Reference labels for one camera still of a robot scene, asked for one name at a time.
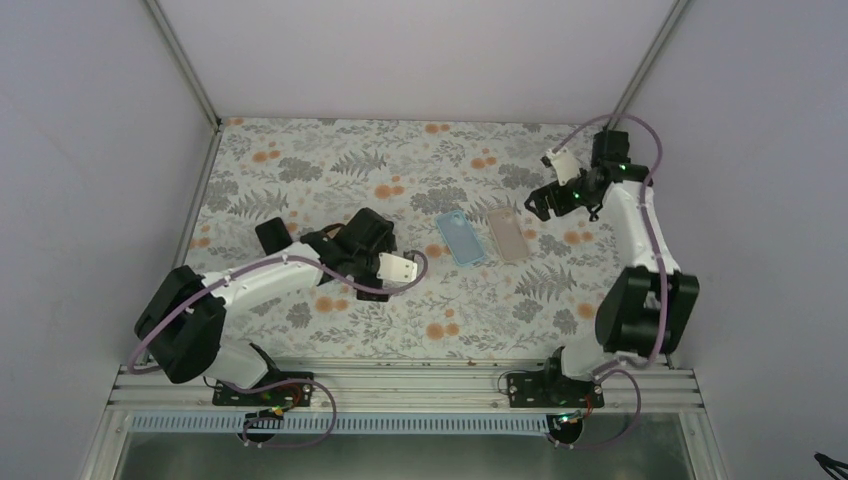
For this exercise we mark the right grey frame post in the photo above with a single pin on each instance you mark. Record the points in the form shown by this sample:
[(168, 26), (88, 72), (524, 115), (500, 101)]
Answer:
[(671, 23)]

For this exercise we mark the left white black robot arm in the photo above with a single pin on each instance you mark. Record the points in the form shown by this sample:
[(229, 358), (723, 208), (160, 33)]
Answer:
[(182, 325)]

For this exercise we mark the floral table mat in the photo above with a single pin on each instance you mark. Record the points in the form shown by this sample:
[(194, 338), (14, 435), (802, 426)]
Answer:
[(316, 172)]

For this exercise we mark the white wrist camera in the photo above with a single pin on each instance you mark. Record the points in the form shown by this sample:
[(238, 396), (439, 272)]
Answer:
[(397, 269), (564, 164)]

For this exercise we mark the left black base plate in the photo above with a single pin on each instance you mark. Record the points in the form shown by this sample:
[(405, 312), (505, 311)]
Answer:
[(290, 395)]

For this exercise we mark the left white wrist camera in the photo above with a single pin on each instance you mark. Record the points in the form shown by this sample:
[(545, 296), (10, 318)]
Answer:
[(397, 269)]

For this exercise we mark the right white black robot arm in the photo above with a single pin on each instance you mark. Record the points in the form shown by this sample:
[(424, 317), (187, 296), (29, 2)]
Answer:
[(645, 313)]

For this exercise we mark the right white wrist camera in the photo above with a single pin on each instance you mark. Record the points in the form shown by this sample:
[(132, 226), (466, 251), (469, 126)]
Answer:
[(564, 164)]

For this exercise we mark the aluminium front rail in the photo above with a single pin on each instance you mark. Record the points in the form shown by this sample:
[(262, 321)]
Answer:
[(425, 387)]

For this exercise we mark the cream phone case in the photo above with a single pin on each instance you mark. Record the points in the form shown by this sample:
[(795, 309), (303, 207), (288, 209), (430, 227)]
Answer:
[(507, 234)]

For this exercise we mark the magenta phone black screen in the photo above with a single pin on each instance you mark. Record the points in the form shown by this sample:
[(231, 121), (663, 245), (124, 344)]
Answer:
[(273, 236)]

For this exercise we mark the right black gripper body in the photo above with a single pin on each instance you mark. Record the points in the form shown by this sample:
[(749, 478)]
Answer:
[(564, 206)]

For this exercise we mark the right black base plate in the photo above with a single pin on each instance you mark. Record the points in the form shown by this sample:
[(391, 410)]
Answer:
[(537, 390)]

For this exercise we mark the white slotted cable duct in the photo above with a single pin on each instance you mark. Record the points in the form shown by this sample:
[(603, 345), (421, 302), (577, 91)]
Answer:
[(344, 423)]

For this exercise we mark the grey metal frame post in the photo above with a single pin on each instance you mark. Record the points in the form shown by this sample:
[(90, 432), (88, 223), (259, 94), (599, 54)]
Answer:
[(184, 65)]

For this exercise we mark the light blue phone case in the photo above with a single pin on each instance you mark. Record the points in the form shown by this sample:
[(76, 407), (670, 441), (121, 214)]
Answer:
[(461, 238)]

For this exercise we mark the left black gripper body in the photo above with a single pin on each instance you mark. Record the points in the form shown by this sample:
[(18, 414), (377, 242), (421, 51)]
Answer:
[(361, 266)]

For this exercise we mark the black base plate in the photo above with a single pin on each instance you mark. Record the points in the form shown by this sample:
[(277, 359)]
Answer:
[(290, 395), (537, 390)]

